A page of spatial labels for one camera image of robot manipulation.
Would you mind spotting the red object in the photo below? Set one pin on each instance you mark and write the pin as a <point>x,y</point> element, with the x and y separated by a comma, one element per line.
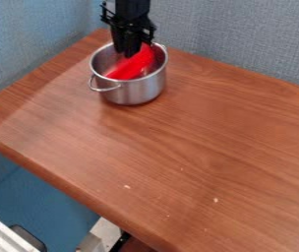
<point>128,68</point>

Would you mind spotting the silver metal pot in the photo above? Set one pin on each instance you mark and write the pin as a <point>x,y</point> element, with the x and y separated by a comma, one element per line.
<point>135,91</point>

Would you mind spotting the white table leg bracket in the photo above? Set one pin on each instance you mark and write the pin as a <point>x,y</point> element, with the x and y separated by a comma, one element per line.
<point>100,238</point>

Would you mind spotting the white ribbed radiator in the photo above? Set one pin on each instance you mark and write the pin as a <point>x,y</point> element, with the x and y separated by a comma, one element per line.
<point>10,242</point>

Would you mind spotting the black box on floor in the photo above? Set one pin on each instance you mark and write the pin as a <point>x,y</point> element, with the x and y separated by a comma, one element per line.
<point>29,237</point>

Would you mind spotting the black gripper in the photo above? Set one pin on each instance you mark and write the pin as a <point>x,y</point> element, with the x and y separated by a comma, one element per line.
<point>127,17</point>

